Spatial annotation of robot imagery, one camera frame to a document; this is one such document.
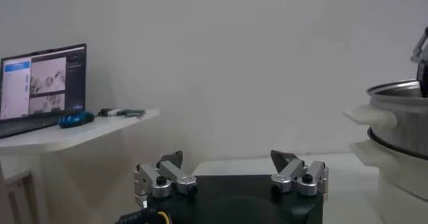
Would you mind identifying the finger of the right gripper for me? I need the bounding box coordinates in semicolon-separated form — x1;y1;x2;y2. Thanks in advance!
410;26;428;98

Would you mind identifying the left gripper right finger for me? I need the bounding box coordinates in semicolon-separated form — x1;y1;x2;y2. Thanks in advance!
270;149;330;198

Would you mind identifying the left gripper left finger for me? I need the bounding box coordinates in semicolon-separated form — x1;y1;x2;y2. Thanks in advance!
133;150;199;209

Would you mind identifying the stainless steel steamer basket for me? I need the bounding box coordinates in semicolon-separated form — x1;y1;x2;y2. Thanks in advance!
342;79;428;161

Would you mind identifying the green board module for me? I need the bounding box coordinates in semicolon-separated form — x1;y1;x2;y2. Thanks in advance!
115;108;147;118

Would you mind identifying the white side table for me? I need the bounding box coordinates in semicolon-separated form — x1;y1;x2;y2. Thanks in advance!
0;108;161;224

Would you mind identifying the cream electric cooker pot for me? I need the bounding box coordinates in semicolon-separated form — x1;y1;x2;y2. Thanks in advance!
349;128;428;224

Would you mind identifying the blue computer mouse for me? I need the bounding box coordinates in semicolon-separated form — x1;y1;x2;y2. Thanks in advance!
57;110;96;129

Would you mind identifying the black laptop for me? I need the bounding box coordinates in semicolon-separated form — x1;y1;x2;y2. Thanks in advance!
0;43;88;139

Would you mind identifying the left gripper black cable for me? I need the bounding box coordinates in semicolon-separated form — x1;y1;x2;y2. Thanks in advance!
113;207;173;224

